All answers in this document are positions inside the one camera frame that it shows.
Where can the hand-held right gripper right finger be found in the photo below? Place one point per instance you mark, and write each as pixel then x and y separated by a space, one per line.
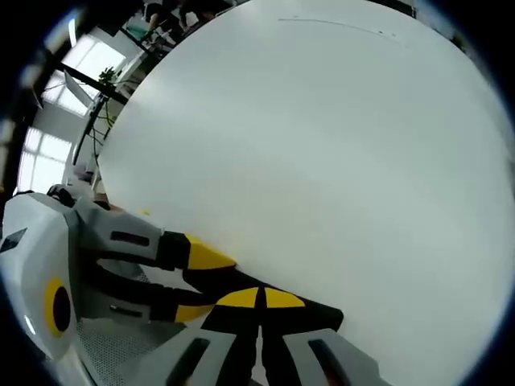
pixel 322 358

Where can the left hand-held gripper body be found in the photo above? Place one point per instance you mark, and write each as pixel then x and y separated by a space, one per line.
pixel 36 249

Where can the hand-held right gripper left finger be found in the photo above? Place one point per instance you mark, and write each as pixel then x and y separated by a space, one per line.
pixel 209 350

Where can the black curved pole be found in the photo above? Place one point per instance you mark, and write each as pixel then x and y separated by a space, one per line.
pixel 90 116

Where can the white monitor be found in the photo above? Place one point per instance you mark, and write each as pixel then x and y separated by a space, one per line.
pixel 77 90

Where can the small green plant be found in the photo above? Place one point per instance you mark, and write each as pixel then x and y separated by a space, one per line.
pixel 107 75

